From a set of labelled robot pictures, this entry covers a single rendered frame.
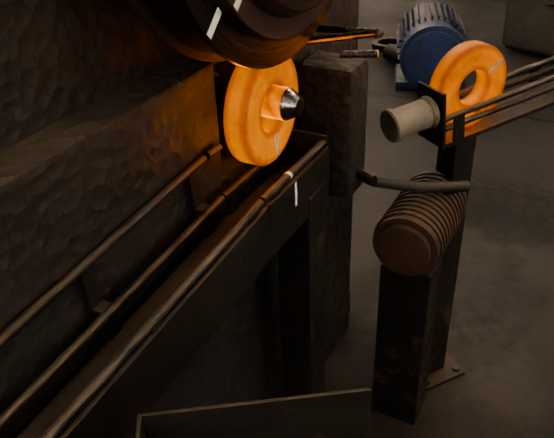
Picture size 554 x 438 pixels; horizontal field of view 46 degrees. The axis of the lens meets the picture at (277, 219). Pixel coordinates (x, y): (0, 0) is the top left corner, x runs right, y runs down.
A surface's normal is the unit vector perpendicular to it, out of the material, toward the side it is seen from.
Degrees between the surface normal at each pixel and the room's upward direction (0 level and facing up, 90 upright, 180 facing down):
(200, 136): 90
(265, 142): 90
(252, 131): 90
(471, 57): 90
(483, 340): 0
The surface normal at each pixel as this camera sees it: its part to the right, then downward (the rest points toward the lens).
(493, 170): -0.04, -0.84
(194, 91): 0.88, 0.23
